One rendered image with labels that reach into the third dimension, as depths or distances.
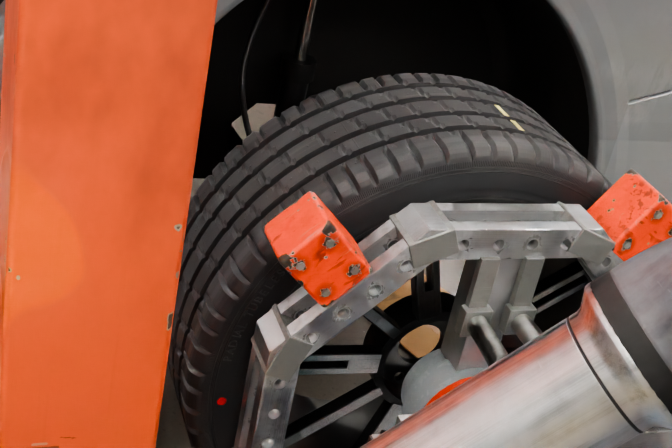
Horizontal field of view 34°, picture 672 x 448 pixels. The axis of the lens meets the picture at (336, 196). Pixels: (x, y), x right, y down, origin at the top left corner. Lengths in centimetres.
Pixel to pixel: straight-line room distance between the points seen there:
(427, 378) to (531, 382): 73
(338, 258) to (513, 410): 57
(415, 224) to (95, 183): 39
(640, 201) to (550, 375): 74
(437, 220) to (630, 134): 72
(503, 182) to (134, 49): 54
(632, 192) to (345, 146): 35
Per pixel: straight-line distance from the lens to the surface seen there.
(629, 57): 179
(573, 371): 61
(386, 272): 120
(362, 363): 141
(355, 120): 133
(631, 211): 133
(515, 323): 129
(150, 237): 101
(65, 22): 91
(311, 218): 116
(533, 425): 61
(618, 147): 187
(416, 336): 301
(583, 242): 129
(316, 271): 116
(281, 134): 136
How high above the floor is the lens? 168
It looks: 27 degrees down
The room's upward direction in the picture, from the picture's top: 12 degrees clockwise
